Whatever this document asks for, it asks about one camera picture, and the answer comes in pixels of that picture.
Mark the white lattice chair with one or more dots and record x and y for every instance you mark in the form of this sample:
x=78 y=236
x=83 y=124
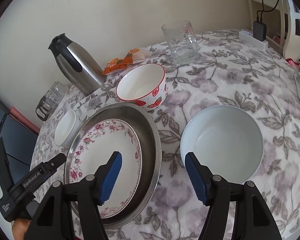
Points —
x=287 y=30

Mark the round pink floral plate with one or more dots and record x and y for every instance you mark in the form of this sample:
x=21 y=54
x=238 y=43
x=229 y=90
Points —
x=95 y=160

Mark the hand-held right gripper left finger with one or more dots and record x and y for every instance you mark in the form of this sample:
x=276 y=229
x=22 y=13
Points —
x=112 y=175

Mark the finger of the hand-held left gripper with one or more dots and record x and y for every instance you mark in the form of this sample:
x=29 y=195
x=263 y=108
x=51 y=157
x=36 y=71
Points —
x=58 y=161
x=1 y=165

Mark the small white cup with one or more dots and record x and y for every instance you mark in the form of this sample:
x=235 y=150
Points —
x=65 y=127

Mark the white power strip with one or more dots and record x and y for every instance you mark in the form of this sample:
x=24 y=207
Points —
x=247 y=36

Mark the pink knitted item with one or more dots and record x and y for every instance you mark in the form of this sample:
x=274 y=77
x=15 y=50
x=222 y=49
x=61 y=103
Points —
x=292 y=61

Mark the black charger adapter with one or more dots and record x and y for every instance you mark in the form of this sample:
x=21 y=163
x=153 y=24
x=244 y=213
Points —
x=260 y=31

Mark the orange snack packet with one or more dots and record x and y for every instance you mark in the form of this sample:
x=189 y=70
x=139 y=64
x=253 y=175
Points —
x=135 y=55
x=113 y=66

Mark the stainless steel basin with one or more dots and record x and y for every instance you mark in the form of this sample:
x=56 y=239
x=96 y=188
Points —
x=150 y=140

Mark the clear glass mug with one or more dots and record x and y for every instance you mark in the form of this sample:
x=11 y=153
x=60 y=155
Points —
x=177 y=42

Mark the light blue bowl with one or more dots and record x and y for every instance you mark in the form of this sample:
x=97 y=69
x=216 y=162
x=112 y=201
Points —
x=227 y=142

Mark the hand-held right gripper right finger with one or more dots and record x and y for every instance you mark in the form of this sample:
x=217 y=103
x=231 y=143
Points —
x=195 y=177

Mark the strawberry print bowl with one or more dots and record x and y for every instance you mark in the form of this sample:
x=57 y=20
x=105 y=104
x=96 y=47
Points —
x=137 y=85

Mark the person's left hand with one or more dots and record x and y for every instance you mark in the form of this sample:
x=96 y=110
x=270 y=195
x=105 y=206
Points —
x=18 y=230

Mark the stainless steel thermal carafe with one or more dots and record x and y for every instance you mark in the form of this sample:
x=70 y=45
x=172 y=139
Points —
x=82 y=65

